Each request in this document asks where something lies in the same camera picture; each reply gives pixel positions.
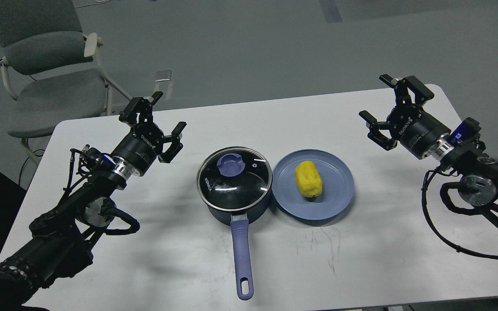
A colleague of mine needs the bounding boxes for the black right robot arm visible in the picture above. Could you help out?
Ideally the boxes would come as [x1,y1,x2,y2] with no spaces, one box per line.
[359,74,498,260]

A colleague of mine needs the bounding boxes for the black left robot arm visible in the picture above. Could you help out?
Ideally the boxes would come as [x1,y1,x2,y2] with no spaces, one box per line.
[0,91,186,311]

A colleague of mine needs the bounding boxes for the grey office chair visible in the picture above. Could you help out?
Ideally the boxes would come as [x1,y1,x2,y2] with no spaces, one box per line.
[0,0,132,165]

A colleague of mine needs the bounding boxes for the yellow potato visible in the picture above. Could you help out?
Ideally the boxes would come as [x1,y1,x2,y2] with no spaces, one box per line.
[295,161,323,197]

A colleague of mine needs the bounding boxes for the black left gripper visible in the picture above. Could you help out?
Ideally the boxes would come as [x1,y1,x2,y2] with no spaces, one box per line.
[111,91,187,177]

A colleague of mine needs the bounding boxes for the glass pot lid purple knob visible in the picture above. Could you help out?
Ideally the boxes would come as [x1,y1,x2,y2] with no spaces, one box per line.
[196,146,273,213]

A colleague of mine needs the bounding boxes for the blue saucepan purple handle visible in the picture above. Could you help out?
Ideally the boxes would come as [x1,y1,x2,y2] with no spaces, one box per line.
[197,181,274,301]

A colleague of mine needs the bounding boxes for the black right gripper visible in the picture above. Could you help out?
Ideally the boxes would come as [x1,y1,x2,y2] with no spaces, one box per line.
[358,73,450,159]

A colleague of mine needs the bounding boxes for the blue plate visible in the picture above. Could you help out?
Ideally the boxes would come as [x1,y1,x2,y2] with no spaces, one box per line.
[271,149,354,223]

